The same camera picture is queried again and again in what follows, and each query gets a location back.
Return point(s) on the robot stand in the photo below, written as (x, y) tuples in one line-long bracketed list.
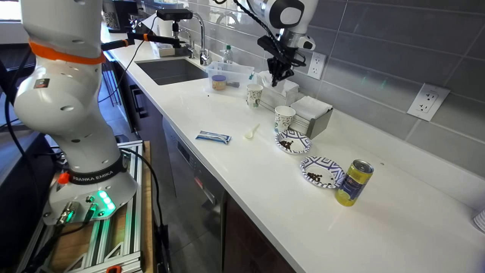
[(113, 242)]

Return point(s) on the blue snack packet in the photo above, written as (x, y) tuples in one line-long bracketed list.
[(213, 137)]

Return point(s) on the dishwasher door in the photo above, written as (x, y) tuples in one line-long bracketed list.
[(197, 197)]

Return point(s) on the heap of coffee beans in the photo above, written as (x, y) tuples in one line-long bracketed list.
[(314, 176), (286, 144)]

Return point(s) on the white wall socket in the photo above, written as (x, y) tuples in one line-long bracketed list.
[(316, 65), (428, 101)]

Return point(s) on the window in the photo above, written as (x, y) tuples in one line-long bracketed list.
[(9, 9)]

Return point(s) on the stack of white paper towels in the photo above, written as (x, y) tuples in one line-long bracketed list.
[(310, 107)]

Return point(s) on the clear plastic bin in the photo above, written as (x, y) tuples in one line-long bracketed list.
[(235, 72)]

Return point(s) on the white tissue box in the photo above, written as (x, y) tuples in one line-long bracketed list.
[(278, 94)]

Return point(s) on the yellow drink can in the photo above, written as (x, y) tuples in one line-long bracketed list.
[(354, 184)]

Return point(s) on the steel napkin holder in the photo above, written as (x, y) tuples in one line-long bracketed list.
[(318, 123)]

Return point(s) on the white plastic spoon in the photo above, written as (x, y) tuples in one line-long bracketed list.
[(251, 132)]

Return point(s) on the black coffee machine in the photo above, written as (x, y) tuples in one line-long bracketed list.
[(119, 15)]

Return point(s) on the chrome tap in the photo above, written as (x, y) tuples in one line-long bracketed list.
[(202, 34)]

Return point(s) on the patterned paper cup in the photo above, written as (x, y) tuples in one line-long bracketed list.
[(254, 94), (283, 118)]

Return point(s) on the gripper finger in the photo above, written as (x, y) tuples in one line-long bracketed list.
[(288, 76), (275, 79)]

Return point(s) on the small jar with blue lid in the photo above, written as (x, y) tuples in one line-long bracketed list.
[(219, 82)]

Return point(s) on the clear bottle with green cap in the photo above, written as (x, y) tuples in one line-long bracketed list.
[(227, 55)]

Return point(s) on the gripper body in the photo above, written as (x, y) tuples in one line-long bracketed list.
[(281, 64)]

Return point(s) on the camera on mount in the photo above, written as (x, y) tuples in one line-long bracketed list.
[(174, 15)]

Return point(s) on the steel sink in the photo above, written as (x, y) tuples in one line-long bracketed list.
[(170, 70)]

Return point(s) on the blue patterned paper plate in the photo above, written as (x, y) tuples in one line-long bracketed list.
[(299, 142), (326, 168)]

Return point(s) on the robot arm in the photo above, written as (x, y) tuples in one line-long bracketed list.
[(64, 102)]

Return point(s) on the stack of paper plates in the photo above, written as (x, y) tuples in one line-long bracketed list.
[(480, 220)]

